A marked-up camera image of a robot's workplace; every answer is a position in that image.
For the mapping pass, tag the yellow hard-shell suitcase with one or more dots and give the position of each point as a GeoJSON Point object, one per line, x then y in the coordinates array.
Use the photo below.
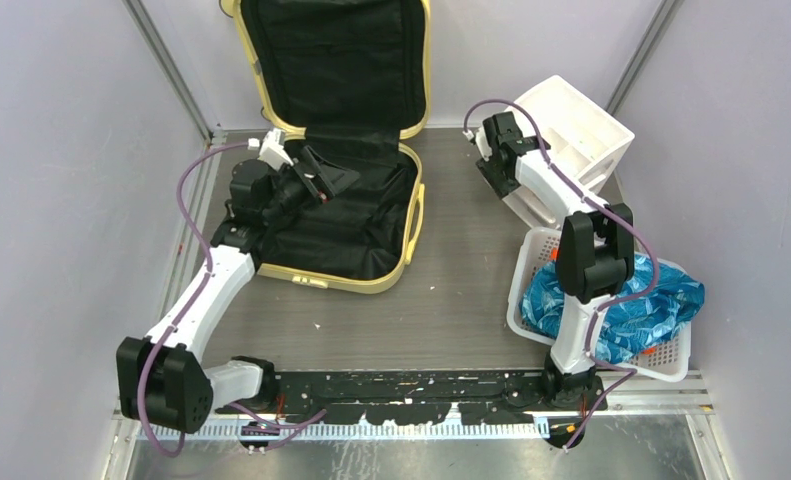
{"type": "Point", "coordinates": [350, 79]}

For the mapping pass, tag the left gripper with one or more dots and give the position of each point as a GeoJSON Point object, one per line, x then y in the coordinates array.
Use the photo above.
{"type": "Point", "coordinates": [328, 178]}

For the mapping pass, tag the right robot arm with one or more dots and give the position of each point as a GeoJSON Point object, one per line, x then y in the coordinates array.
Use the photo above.
{"type": "Point", "coordinates": [596, 246]}

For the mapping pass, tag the white divided organizer tray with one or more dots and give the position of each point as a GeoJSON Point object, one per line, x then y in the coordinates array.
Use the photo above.
{"type": "Point", "coordinates": [582, 140]}

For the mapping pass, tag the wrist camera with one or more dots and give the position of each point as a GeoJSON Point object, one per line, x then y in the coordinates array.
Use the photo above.
{"type": "Point", "coordinates": [270, 149]}
{"type": "Point", "coordinates": [478, 139]}

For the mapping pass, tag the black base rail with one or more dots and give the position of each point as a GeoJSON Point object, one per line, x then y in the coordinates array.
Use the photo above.
{"type": "Point", "coordinates": [419, 397]}

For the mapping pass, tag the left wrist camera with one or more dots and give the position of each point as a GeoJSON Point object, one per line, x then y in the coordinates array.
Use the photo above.
{"type": "Point", "coordinates": [270, 149]}

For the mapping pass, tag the blue patterned garment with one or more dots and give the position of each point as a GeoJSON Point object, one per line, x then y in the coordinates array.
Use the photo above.
{"type": "Point", "coordinates": [631, 327]}

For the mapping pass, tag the slotted metal cable duct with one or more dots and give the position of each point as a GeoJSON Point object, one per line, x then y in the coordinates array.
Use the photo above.
{"type": "Point", "coordinates": [240, 429]}

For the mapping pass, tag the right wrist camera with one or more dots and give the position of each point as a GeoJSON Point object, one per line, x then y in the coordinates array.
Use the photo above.
{"type": "Point", "coordinates": [478, 139]}

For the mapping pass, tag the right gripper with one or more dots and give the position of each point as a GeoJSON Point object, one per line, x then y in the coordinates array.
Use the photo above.
{"type": "Point", "coordinates": [502, 188]}

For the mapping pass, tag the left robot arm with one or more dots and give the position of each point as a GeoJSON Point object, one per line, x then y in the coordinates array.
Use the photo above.
{"type": "Point", "coordinates": [161, 379]}

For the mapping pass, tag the white perforated plastic basket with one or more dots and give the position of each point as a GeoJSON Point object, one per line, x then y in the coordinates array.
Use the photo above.
{"type": "Point", "coordinates": [667, 362]}

